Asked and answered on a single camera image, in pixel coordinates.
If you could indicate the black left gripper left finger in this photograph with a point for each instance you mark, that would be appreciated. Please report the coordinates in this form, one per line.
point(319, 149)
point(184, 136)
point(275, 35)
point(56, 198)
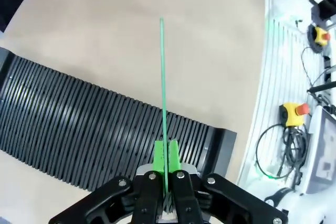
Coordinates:
point(147, 195)

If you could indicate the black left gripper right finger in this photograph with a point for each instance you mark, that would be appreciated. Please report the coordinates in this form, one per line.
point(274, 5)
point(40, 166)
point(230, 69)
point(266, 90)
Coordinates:
point(186, 195)

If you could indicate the green PCB board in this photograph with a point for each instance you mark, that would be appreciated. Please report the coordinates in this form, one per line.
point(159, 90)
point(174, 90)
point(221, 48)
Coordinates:
point(163, 82)

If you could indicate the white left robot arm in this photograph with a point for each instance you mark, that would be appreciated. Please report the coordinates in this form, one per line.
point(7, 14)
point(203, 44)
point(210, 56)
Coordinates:
point(302, 205)

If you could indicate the black slotted PCB rack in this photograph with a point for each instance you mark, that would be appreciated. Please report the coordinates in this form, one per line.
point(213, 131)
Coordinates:
point(78, 129)

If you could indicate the yellow emergency stop, boxy housing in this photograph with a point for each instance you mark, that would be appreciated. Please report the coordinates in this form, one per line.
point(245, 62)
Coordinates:
point(294, 113)

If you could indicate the white control box with screen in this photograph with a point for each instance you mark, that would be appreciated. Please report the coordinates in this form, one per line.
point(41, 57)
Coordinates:
point(324, 150)

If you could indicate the white ribbed platform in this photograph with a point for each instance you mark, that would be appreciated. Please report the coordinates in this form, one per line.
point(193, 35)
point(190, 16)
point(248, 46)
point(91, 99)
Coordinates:
point(283, 58)

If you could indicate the black tripod leg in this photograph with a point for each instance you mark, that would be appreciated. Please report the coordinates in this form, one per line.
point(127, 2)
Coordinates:
point(323, 86)

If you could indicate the yellow emergency stop, round black base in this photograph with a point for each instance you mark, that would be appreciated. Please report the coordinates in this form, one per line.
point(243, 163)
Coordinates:
point(320, 36)

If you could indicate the black box on platform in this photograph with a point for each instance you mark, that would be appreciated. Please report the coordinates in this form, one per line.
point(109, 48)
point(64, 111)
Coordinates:
point(325, 6)

